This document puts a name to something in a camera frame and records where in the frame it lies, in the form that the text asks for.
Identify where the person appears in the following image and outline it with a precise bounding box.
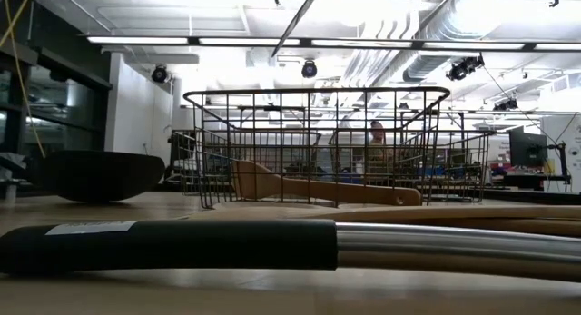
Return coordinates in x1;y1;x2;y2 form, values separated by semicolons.
362;119;397;171

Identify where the black oval turner red-black handle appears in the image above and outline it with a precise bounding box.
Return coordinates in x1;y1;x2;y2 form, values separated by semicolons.
43;150;167;203

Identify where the yellow cable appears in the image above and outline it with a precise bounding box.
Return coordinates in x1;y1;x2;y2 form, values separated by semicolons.
0;0;47;160

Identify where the silver ventilation duct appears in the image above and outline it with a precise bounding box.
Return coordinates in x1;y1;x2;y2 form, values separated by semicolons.
403;0;514;83

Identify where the solid wooden spatula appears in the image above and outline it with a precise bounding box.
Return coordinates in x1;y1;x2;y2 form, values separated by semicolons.
232;159;424;208

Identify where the black ceiling spotlight cluster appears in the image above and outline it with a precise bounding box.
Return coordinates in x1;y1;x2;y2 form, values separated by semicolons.
446;54;486;83

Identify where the gold wire basket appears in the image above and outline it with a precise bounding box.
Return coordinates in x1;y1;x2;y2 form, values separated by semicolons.
329;129;497;203
170;129;324;196
182;86;451;211

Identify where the black slotted turner steel handle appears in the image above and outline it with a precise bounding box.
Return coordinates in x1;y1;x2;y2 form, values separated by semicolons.
0;218;581;284

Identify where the dark computer monitor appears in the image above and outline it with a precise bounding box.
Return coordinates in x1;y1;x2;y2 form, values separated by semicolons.
507;126;549;169

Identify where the wooden slotted spoon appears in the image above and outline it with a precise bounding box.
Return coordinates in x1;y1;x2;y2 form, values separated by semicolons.
335;217;581;238

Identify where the long ceiling light strip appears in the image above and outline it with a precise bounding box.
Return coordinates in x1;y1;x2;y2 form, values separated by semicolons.
85;35;581;52

